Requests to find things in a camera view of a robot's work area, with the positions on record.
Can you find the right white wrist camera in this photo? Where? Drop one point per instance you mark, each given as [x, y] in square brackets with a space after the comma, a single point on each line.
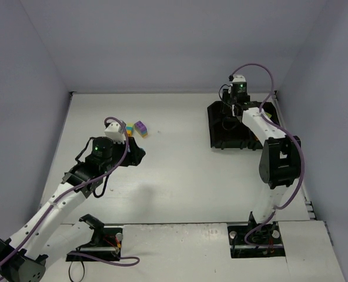
[237, 79]

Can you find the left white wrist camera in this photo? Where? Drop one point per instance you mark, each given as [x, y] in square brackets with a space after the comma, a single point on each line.
[114, 131]

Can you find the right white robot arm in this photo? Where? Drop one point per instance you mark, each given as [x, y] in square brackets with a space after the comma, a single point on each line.
[279, 164]

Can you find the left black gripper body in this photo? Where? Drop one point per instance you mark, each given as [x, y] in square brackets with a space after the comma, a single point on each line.
[136, 154]

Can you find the purple blue orange lego stack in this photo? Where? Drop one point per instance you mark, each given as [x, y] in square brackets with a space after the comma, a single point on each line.
[141, 128]

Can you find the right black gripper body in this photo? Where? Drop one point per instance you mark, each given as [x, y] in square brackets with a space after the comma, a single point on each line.
[226, 98]

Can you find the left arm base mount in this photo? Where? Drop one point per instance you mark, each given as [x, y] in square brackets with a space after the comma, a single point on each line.
[105, 243]

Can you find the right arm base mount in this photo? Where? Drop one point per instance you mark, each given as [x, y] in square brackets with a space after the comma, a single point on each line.
[264, 243]

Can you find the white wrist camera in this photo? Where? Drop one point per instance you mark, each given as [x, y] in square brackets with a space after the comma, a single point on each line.
[114, 131]
[237, 79]

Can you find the green blue orange lego stack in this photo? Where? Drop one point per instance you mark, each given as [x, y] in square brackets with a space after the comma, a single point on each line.
[129, 128]

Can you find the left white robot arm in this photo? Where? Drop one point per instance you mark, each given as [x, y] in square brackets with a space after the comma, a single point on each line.
[27, 254]

